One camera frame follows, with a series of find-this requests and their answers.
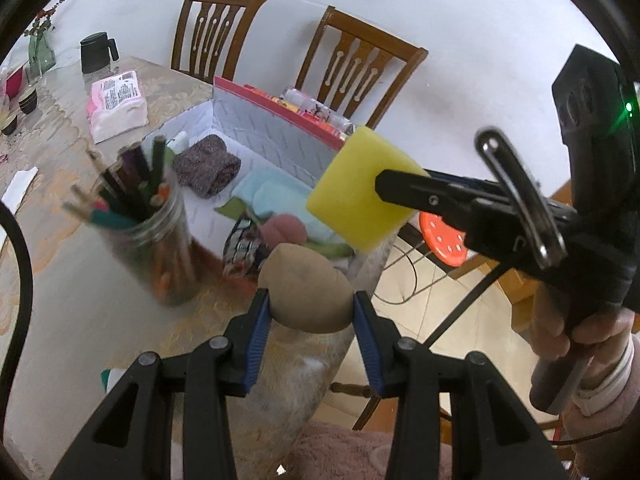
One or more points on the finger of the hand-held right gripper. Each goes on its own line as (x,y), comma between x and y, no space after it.
(420,192)
(465,182)

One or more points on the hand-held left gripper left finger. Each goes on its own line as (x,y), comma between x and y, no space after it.
(257,332)

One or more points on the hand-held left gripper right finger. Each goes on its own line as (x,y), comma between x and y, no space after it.
(367,345)

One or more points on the beige makeup sponge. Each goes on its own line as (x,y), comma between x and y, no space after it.
(305,290)

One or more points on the yellow sponge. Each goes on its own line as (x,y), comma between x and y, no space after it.
(355,195)

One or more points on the black white patterned pouch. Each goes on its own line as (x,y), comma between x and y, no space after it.
(242,250)

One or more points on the pink makeup sponge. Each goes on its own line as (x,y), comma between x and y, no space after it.
(285,230)

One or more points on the green cloth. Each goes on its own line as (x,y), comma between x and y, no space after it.
(235,208)

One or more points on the light blue cloth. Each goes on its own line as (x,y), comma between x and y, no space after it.
(272,192)

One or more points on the red paper-lined cardboard box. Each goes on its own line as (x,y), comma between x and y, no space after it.
(270,130)

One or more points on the purple knit cloth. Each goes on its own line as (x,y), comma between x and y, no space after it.
(205,165)

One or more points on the person's right forearm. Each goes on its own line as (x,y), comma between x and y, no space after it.
(600,425)

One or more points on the person's right hand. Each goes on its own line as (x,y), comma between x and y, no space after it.
(547,325)

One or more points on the person's pink fuzzy clothing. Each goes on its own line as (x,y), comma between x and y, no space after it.
(350,455)

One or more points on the clear plastic jar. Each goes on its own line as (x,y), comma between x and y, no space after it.
(150,260)

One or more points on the printed colourful packet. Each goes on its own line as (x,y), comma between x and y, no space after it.
(310,107)

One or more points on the white green sock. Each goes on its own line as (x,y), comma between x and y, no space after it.
(112,379)
(178,142)

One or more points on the glass jar of coloured pencils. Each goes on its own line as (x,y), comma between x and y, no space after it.
(127,180)

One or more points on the pink white tissue pack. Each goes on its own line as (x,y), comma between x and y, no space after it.
(117,110)

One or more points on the white paper strip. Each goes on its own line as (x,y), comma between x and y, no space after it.
(19,187)

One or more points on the black mug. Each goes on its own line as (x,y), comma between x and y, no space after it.
(95,55)

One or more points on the red cup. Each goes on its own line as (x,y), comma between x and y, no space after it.
(15,82)

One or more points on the green glass vase with flowers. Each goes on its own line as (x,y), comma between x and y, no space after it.
(40,22)

